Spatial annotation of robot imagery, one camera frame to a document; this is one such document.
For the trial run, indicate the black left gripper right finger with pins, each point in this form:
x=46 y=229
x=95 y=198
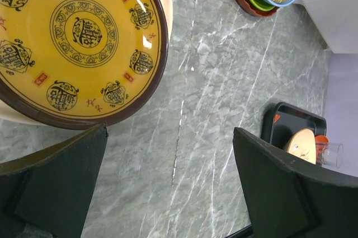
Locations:
x=289 y=197

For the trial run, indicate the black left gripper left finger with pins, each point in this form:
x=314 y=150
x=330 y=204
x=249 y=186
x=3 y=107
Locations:
x=52 y=188

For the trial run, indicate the yellow black patterned plate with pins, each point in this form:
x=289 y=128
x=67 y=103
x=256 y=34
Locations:
x=81 y=62

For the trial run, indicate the cream plate with branch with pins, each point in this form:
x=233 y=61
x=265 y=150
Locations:
x=8 y=113

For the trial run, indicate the white plastic bin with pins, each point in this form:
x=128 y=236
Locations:
x=336 y=20

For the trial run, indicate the beige bird plate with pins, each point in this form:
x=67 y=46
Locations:
x=302 y=145

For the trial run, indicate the clear glass cup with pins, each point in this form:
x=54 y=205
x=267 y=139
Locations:
x=333 y=155

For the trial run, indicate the black tray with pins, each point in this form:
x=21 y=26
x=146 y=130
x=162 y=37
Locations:
x=292 y=120

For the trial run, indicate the orange plastic fork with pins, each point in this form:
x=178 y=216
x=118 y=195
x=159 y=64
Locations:
x=276 y=118

